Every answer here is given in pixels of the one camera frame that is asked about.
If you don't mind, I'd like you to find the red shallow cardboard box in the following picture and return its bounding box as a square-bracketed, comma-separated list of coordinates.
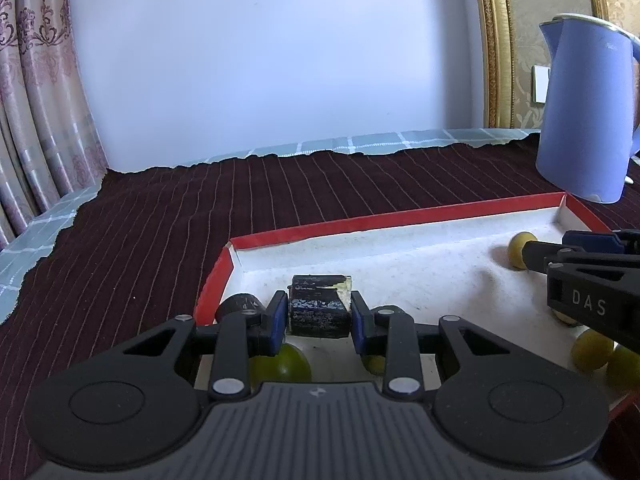
[192, 191, 640, 441]

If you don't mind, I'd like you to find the dark maroon striped cloth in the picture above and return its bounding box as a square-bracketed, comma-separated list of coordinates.
[0, 140, 640, 480]

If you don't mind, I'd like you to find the white wall socket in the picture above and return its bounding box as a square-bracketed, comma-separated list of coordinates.
[531, 64, 551, 105]

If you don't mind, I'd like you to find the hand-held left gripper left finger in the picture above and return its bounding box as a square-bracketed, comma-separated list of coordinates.
[122, 291, 290, 396]

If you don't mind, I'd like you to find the small yellow round fruit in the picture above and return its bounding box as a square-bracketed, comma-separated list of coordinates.
[572, 330, 615, 372]
[506, 231, 540, 272]

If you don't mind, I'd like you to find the gold framed wall panel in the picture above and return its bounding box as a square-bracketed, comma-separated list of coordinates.
[470, 0, 640, 131]

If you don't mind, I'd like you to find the blue electric kettle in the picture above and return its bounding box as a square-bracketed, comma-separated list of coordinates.
[536, 13, 640, 204]

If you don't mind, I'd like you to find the white kettle cable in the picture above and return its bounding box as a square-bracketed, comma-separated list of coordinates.
[622, 150, 640, 186]

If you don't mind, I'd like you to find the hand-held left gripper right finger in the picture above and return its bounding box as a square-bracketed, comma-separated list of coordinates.
[350, 291, 521, 396]

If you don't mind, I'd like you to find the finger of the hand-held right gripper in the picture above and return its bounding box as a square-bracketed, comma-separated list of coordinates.
[562, 230, 640, 256]
[522, 240, 616, 274]

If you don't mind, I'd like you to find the patterned pink beige curtain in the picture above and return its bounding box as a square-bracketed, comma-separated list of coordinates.
[0, 0, 108, 250]

